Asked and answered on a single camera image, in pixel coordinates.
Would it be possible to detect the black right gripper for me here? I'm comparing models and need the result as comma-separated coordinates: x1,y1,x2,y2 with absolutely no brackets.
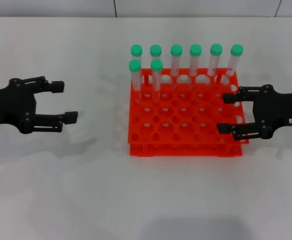
216,84,292,142

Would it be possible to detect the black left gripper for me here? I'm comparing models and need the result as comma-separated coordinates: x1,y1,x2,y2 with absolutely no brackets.
0,75,79,135

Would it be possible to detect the clear green-capped test tube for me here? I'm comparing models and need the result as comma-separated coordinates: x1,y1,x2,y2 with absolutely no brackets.
189,44,203,89
130,44,144,85
170,44,184,90
149,44,163,62
128,59,143,105
225,43,245,77
150,59,164,105
207,43,224,87

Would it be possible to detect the orange test tube rack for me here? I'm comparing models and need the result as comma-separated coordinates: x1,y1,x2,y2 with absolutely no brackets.
127,67,251,158

